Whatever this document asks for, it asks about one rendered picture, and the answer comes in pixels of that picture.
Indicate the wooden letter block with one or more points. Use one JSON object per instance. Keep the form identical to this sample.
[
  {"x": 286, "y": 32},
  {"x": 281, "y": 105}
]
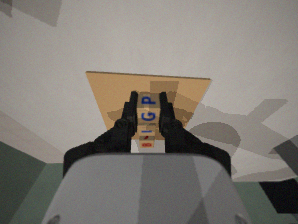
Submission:
[
  {"x": 148, "y": 108},
  {"x": 146, "y": 141},
  {"x": 146, "y": 129}
]

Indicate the tan mat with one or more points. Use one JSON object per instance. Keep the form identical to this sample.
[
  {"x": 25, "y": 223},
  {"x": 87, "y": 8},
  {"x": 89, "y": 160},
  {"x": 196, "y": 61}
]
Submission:
[{"x": 111, "y": 91}]

